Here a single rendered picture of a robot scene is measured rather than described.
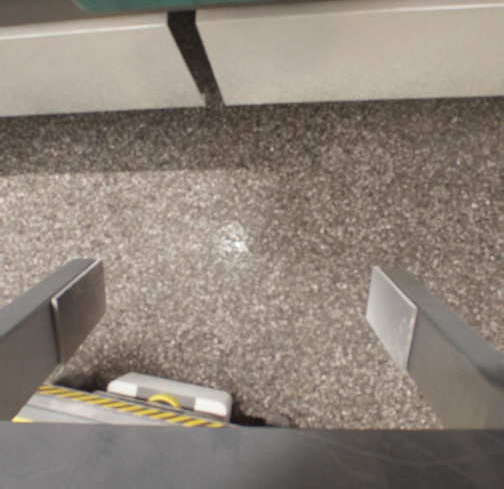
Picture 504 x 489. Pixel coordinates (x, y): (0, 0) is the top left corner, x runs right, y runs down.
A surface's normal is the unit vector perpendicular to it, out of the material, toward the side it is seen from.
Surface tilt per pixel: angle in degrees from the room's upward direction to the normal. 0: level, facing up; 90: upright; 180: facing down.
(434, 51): 90
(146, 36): 90
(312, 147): 0
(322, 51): 90
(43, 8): 90
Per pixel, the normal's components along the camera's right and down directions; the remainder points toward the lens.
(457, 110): -0.11, -0.13
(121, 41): -0.01, 0.99
